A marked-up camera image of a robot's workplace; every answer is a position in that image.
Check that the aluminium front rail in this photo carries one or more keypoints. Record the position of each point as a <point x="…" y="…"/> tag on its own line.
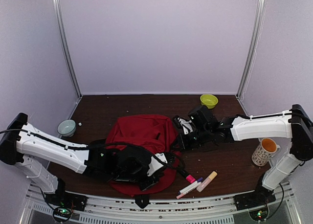
<point x="209" y="210"/>

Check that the pink capped white marker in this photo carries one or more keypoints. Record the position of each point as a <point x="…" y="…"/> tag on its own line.
<point x="188" y="190"/>

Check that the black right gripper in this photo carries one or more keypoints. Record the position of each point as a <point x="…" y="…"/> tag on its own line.
<point x="184" y="146"/>

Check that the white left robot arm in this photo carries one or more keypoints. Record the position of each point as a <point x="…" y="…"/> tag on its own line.
<point x="21" y="143"/>

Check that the pastel yellow pink highlighter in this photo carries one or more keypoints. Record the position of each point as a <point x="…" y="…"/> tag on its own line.
<point x="206" y="182"/>

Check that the yellow green plastic bowl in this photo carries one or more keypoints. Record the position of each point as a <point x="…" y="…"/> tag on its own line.
<point x="209" y="100"/>

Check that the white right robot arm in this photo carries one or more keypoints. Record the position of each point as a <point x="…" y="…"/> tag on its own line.
<point x="203" y="127"/>

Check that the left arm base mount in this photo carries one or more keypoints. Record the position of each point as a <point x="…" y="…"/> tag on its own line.
<point x="60" y="197"/>

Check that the red student backpack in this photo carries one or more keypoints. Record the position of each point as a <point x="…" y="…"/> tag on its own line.
<point x="155" y="133"/>

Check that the left aluminium corner post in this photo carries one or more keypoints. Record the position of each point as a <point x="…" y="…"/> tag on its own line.
<point x="65" y="47"/>

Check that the black pink highlighter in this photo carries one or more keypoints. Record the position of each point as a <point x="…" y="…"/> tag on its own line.
<point x="186" y="175"/>

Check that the patterned mug orange inside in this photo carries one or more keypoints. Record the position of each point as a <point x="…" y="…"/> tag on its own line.
<point x="266" y="149"/>

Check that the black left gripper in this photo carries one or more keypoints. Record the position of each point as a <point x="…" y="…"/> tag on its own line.
<point x="153" y="182"/>

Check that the aluminium corner post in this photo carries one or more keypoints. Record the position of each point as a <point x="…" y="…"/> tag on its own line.
<point x="65" y="47"/>
<point x="256" y="32"/>

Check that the right aluminium corner post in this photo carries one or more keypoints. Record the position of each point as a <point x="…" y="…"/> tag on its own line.
<point x="256" y="32"/>

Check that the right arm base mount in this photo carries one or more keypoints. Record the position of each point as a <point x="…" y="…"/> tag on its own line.
<point x="254" y="198"/>

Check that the purple capped white marker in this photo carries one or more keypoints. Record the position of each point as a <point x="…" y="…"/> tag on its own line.
<point x="190" y="186"/>

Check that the pale celadon ceramic bowl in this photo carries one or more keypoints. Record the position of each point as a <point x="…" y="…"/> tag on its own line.
<point x="67" y="128"/>

